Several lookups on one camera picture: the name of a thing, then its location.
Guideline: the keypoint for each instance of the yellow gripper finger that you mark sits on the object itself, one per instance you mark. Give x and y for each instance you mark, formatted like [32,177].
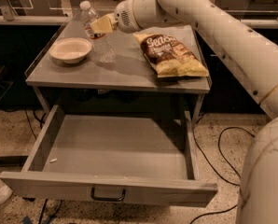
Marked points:
[104,25]

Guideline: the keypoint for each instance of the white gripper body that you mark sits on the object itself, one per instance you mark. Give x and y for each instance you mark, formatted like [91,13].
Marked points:
[124,16]

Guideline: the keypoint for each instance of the clear plastic water bottle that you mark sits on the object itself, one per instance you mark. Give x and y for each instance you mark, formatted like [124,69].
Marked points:
[101,45]

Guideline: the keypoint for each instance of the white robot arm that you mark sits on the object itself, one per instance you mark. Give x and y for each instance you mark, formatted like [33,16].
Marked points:
[251,58]

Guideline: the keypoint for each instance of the grey open top drawer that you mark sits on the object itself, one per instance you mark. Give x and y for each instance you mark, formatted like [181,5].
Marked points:
[153,158]

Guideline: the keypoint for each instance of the white paper bowl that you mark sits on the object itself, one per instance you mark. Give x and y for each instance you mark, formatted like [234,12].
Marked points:
[70,50]

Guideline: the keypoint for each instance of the grey metal cabinet table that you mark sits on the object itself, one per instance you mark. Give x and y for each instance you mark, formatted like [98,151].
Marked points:
[128,85]

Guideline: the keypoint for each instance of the yellow brown chip bag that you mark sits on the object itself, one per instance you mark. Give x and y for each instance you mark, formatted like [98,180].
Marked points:
[169,57]

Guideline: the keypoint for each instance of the white horizontal rail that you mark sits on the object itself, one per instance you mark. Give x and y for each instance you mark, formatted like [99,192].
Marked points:
[36,20]

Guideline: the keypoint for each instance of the black drawer handle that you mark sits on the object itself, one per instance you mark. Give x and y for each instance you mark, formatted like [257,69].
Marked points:
[115,195]

